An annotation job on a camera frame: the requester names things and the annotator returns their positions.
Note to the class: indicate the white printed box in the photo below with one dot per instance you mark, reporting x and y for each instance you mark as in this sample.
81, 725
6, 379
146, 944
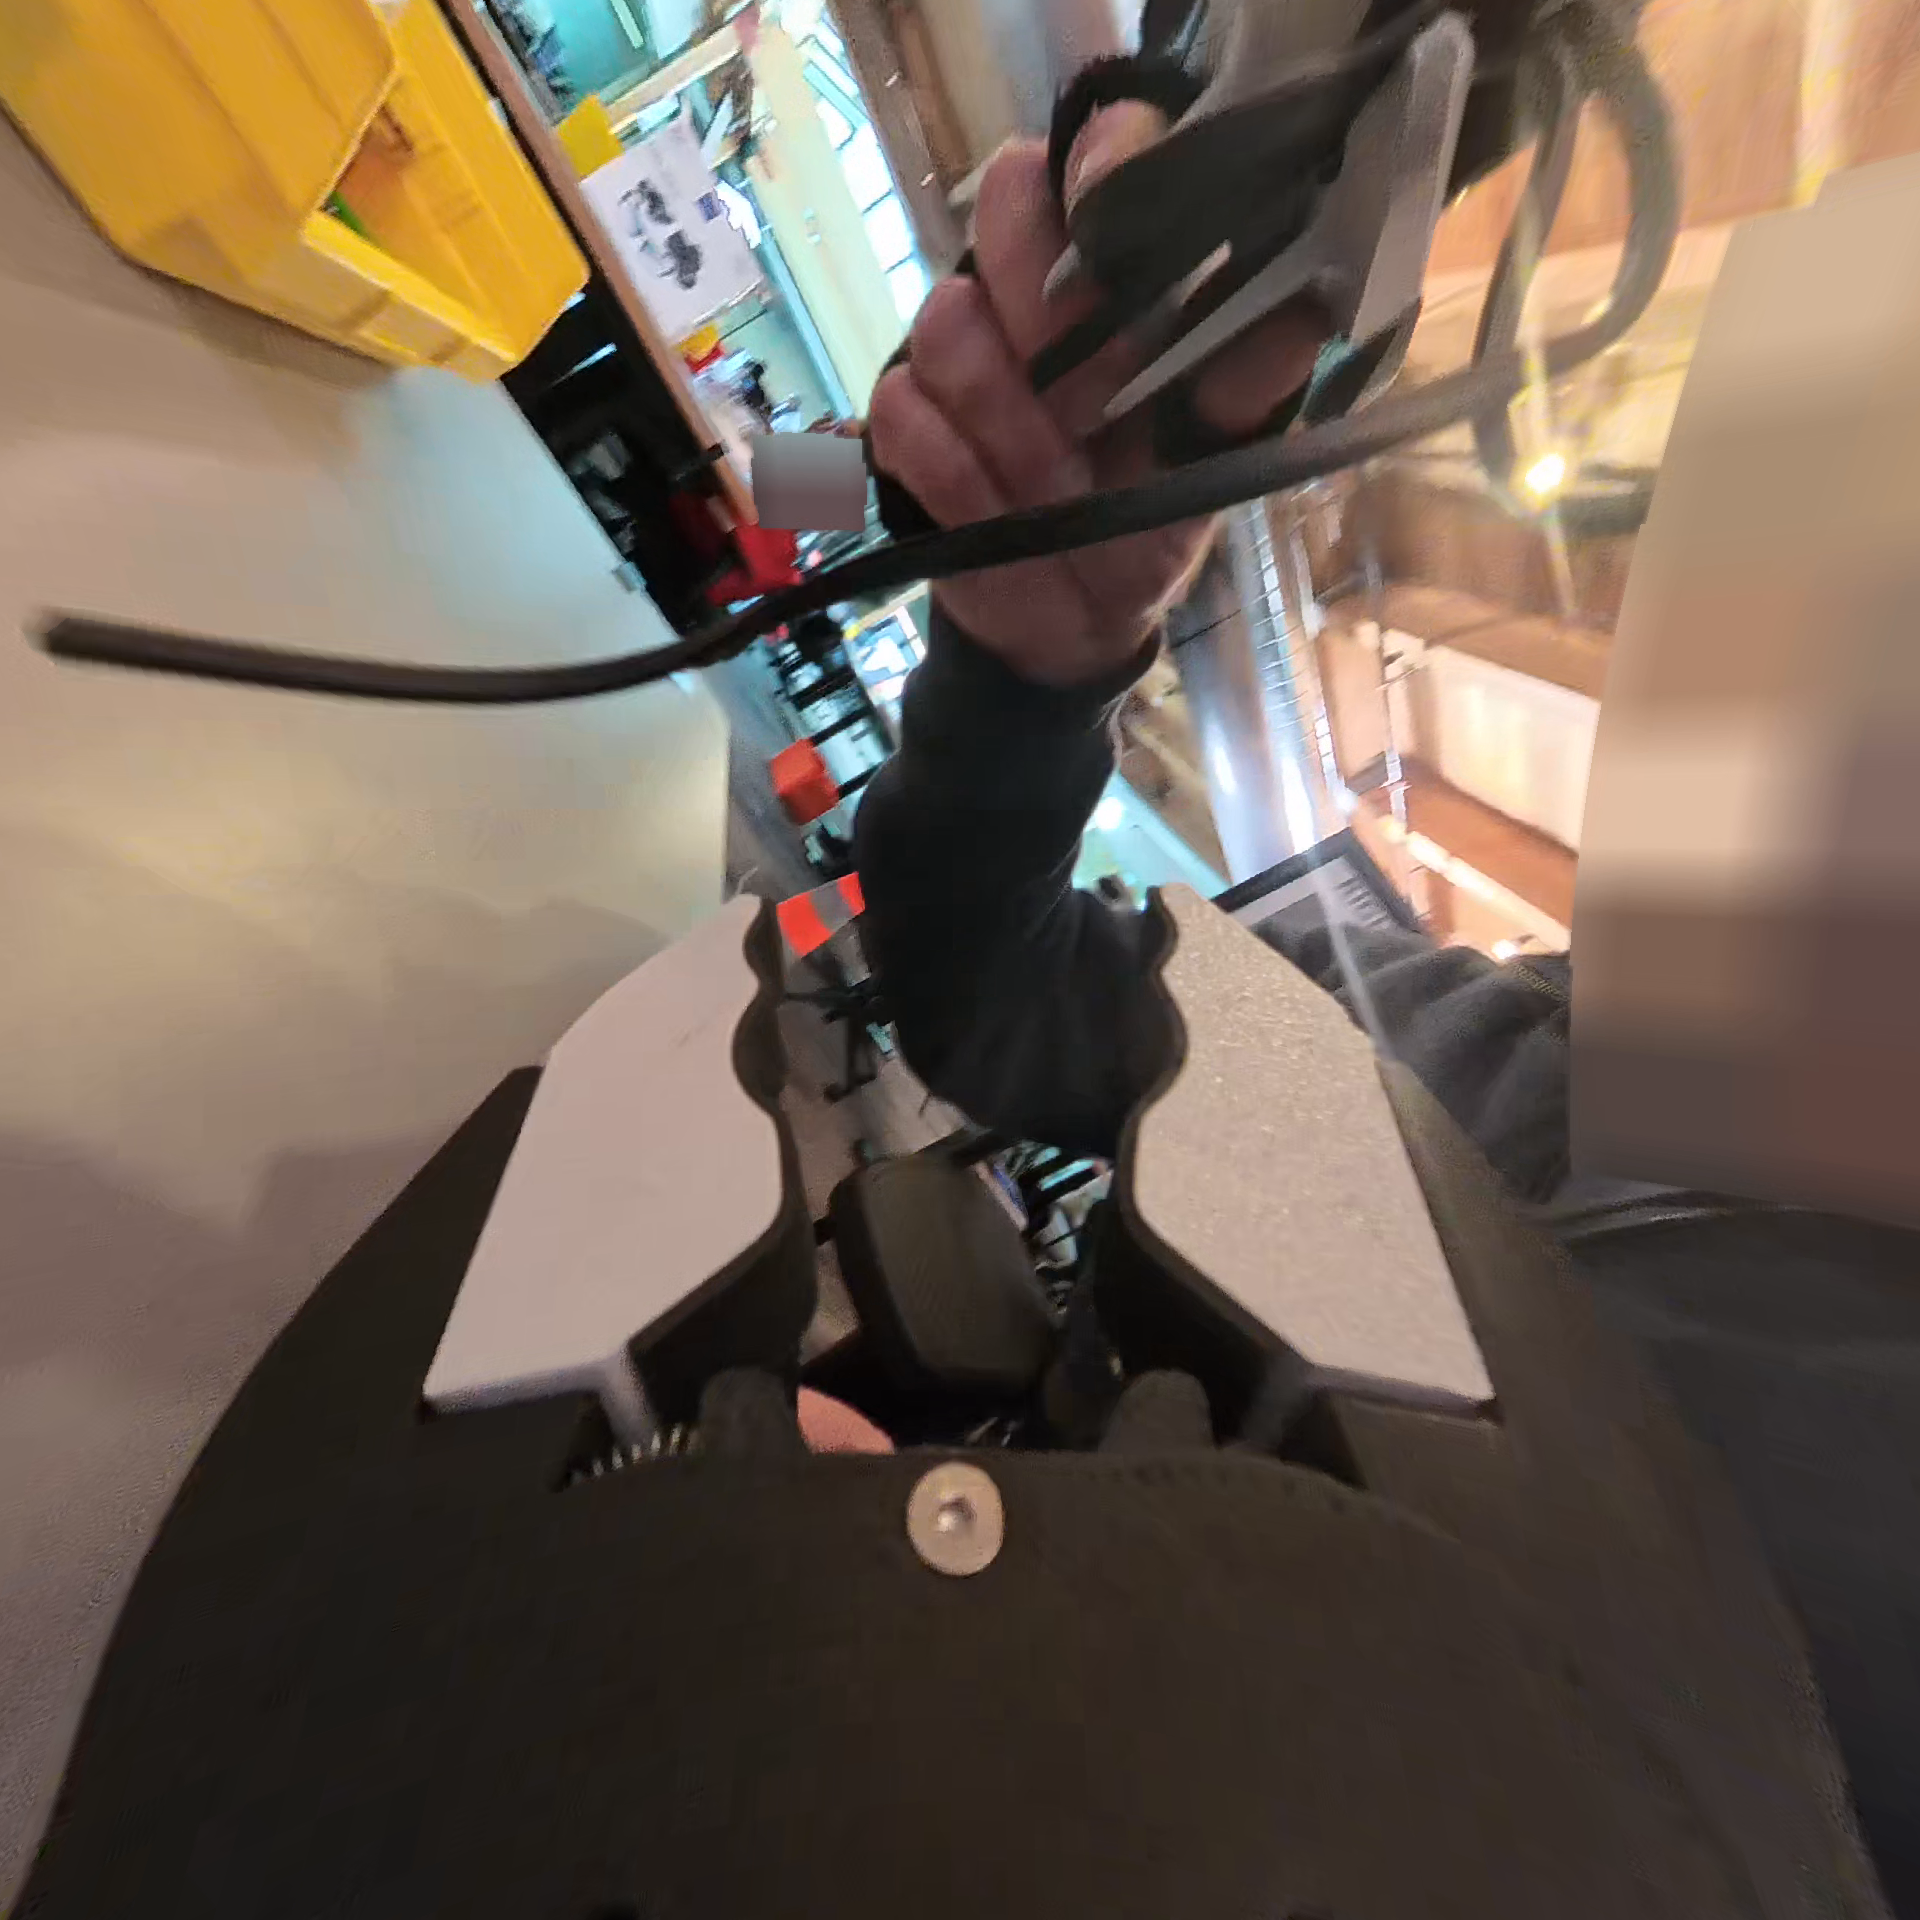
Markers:
676, 227

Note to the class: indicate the yellow bin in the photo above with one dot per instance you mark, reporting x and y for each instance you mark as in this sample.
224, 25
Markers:
181, 122

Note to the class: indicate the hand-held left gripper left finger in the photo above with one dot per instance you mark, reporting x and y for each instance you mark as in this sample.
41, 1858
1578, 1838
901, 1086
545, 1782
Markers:
616, 1201

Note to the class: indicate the person's left hand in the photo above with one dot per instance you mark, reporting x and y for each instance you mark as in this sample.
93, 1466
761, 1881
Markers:
846, 1422

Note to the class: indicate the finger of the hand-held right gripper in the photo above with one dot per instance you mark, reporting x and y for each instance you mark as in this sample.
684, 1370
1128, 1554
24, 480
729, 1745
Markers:
1230, 315
1412, 180

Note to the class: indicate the black mesh chair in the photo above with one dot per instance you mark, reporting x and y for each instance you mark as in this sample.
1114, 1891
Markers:
932, 1276

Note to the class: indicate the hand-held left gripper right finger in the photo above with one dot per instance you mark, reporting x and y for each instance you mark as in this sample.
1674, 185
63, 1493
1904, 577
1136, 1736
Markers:
1306, 1201

